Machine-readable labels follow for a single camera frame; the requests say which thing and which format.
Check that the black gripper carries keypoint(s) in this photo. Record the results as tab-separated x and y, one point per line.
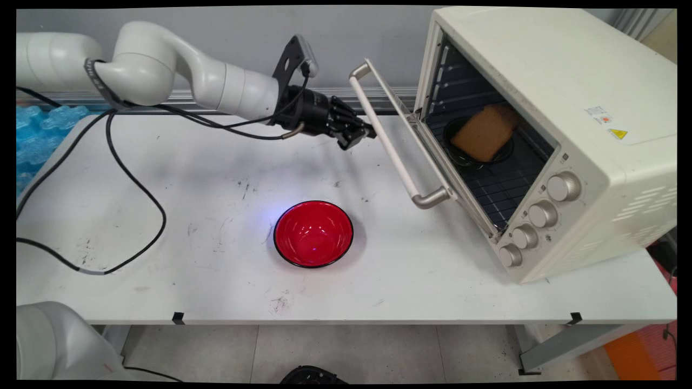
311	111

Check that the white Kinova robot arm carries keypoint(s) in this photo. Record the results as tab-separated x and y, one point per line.
146	59

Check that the white robot base link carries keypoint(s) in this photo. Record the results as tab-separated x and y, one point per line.
48	346

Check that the black plate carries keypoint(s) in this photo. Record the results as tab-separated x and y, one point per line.
459	160

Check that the red bowl with black rim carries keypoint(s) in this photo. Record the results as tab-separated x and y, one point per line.
313	235

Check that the brown bread slice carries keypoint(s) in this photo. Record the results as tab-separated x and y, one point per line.
484	135

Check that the cream toaster oven body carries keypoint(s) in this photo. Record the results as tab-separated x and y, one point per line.
540	65

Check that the large silver oven knob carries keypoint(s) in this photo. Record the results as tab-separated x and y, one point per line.
564	186

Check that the white label sticker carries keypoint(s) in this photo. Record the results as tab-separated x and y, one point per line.
598	115

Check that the black round floor object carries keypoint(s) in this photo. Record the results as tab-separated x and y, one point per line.
313	375

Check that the black tape marker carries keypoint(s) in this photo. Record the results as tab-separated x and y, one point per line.
178	317
576	318

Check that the yellow warning sticker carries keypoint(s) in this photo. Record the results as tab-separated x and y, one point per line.
618	134

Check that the grey table leg brace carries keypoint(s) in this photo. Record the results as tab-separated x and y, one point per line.
567	346

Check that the blue bubble wrap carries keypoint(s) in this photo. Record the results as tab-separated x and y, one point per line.
38	140

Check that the orange floor box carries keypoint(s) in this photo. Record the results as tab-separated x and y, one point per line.
632	356

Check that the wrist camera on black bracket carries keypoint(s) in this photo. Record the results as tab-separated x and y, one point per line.
294	56

